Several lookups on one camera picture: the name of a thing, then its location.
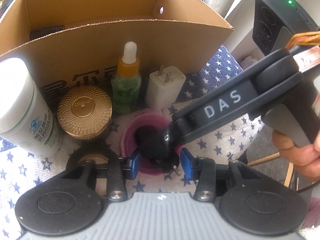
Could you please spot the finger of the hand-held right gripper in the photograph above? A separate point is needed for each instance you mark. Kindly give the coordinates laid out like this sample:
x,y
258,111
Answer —
x,y
167,138

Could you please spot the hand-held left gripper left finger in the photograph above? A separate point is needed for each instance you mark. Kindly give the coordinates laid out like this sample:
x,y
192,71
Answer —
x,y
135,164

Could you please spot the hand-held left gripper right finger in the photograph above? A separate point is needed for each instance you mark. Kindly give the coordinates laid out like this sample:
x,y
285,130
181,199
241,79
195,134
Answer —
x,y
186,165

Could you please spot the black plug adapter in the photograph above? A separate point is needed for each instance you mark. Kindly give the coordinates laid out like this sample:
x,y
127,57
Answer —
x,y
147,140

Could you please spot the pink cup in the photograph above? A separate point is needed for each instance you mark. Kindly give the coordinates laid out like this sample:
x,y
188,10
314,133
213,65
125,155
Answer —
x,y
128,135

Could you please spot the white charger plug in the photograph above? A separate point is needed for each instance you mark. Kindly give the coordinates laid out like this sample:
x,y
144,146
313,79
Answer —
x,y
162,90

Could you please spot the green dropper bottle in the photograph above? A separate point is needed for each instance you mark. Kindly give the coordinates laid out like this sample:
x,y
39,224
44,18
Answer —
x,y
126,90

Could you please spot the gold lid black jar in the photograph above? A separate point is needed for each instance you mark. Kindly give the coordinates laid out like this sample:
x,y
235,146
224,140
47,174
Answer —
x,y
83,112

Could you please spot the brown cardboard box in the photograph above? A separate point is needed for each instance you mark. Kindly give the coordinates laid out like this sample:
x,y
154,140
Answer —
x,y
82,55

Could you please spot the person's right hand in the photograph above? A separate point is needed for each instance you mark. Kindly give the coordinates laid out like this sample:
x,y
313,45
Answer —
x,y
297,155

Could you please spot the black gold round jar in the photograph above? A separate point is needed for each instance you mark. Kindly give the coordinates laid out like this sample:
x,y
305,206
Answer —
x,y
96,158

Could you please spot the star printed blanket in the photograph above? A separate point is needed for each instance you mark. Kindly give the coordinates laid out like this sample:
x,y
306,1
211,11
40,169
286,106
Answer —
x,y
225,145

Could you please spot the white supplement bottle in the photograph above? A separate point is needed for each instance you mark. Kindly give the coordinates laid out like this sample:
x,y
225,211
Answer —
x,y
22,105

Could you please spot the dark flat object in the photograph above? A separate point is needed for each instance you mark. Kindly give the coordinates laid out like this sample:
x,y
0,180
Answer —
x,y
47,31

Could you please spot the wooden frame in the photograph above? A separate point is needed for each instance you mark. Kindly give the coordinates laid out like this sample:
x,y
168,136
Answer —
x,y
265,159

